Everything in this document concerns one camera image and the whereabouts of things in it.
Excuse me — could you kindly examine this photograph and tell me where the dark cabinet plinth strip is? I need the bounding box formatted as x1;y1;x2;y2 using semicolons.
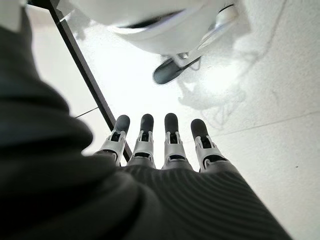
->
26;0;133;162

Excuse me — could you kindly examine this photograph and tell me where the dark left robot hand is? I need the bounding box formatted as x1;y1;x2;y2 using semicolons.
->
0;11;293;240

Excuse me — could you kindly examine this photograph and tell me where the black robot left foot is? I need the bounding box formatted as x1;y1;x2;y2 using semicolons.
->
152;56;202;85

